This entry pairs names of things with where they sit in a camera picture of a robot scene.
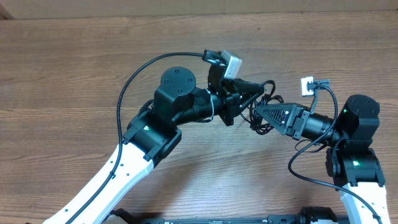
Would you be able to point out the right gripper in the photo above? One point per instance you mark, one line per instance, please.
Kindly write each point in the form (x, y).
(292, 129)

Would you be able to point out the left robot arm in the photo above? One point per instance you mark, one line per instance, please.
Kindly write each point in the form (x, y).
(153, 133)

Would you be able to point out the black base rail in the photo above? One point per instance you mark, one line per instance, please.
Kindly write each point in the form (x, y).
(307, 215)

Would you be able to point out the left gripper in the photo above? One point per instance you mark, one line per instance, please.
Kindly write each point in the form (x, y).
(230, 100)

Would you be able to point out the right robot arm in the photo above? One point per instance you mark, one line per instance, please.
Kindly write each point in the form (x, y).
(350, 161)

